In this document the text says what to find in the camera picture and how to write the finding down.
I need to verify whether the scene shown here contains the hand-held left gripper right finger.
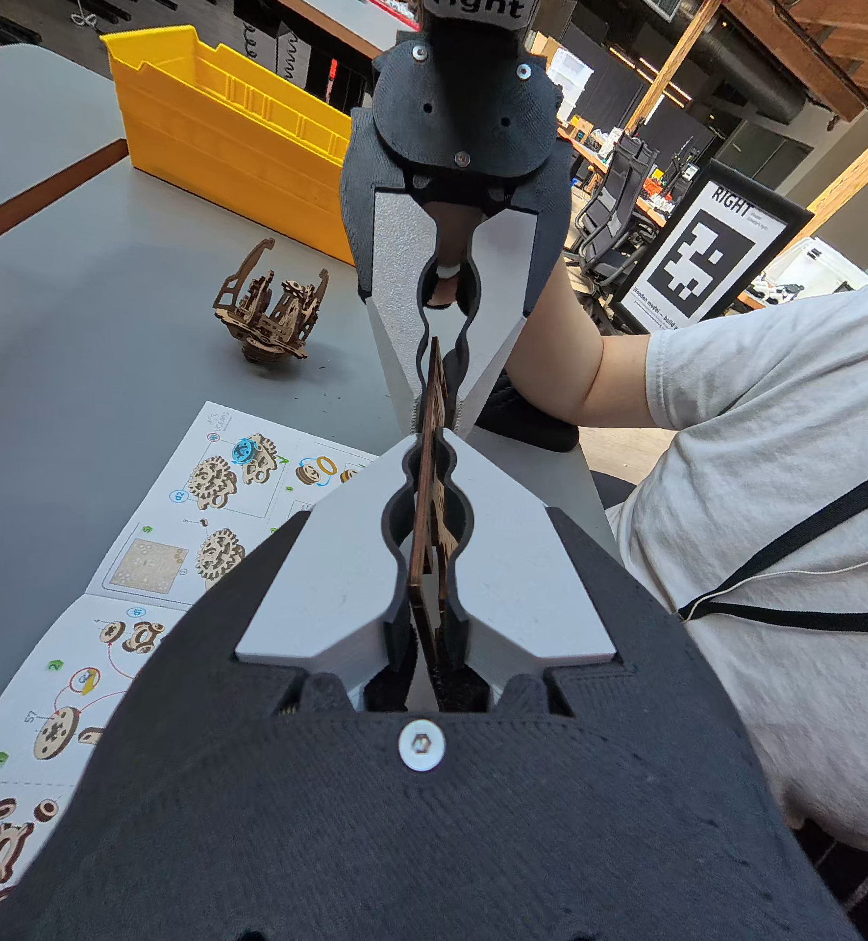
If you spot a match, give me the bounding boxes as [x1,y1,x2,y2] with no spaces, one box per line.
[434,431,619,713]

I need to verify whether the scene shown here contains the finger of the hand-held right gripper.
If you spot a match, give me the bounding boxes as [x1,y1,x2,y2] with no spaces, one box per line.
[364,190,442,436]
[445,209,541,441]

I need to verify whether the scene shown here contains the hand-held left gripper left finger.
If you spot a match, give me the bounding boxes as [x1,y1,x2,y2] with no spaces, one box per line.
[235,434,435,713]

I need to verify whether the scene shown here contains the wooden puzzle parts sheet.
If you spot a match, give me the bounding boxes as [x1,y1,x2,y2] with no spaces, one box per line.
[408,337,460,663]

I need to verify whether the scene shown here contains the person's right forearm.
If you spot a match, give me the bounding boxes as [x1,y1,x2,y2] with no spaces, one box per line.
[503,257,673,431]

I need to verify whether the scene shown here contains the grey desk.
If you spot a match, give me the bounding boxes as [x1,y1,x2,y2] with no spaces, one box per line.
[0,158,622,743]

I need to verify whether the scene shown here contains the adjoining brown-edged desk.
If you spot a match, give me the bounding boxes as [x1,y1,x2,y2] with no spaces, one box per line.
[0,43,129,258]

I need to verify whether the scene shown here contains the person's right hand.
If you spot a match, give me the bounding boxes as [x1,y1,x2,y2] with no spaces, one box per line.
[421,208,483,310]

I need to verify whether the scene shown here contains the black office chair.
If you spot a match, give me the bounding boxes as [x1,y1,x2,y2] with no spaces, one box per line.
[577,132,659,288]

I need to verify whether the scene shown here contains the partly built wooden model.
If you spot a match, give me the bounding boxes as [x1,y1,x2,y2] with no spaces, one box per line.
[212,237,330,365]

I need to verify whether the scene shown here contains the black wrist rest pad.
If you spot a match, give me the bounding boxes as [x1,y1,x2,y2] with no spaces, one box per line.
[474,371,580,453]

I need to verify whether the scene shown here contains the illustrated instruction booklet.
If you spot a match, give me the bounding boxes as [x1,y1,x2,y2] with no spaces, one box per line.
[0,400,379,927]

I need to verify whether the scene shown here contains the framed marker sign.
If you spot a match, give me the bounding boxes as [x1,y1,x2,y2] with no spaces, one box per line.
[610,158,816,335]

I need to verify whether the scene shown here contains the nested yellow storage bins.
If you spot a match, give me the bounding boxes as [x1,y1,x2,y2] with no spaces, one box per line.
[101,25,365,267]

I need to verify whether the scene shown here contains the person in white t-shirt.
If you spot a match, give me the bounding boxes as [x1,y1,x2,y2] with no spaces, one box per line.
[606,283,868,857]

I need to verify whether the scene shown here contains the white plastic crate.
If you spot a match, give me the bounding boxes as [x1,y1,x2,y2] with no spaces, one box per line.
[761,237,868,298]

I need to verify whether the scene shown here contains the black shoulder strap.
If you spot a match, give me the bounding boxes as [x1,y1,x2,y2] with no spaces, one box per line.
[678,457,868,633]

